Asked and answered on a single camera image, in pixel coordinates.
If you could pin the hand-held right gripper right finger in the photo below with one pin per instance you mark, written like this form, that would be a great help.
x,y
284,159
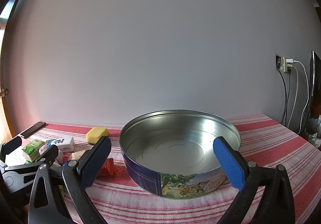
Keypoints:
x,y
229,161

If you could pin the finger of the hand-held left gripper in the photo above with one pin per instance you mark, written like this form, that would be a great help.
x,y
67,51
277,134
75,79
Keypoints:
x,y
12,145
49,154

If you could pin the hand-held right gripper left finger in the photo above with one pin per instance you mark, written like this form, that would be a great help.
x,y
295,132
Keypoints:
x,y
96,161

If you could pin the white pink snack packet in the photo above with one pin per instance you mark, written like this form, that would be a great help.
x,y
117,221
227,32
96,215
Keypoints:
x,y
45,148

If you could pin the red snack packet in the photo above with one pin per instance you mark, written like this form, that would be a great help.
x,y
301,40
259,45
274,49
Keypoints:
x,y
109,167

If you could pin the white blue box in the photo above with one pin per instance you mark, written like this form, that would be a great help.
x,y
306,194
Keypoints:
x,y
62,143

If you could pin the green tissue packet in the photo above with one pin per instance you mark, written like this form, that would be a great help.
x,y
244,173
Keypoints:
x,y
31,150

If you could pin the blue snack packet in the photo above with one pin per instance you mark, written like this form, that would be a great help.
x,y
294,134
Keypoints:
x,y
66,163

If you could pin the beige wrapper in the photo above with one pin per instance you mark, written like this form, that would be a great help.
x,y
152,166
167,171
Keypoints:
x,y
75,155

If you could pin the plain yellow sponge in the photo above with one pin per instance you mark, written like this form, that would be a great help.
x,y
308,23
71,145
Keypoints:
x,y
96,133

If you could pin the round metal cookie tin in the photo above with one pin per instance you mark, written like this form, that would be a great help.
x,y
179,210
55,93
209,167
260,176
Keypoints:
x,y
175,143

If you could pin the black smartphone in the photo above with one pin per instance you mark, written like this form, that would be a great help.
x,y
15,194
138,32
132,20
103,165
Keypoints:
x,y
32,129

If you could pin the wooden door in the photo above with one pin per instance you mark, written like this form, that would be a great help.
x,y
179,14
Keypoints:
x,y
6,118

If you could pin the metal door latch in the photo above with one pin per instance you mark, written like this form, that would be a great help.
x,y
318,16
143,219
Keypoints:
x,y
3,92

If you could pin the red striped tablecloth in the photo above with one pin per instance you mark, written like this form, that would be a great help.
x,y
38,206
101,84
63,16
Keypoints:
x,y
175,209

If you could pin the dark round object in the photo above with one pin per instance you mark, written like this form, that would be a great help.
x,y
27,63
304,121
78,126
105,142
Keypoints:
x,y
312,126

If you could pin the white power adapter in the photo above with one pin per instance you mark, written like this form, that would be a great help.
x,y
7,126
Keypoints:
x,y
286,63

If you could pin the dark monitor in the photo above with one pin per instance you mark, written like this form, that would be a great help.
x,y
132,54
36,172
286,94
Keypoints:
x,y
316,88

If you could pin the wall socket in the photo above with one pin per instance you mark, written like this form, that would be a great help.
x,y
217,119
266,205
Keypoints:
x,y
278,63

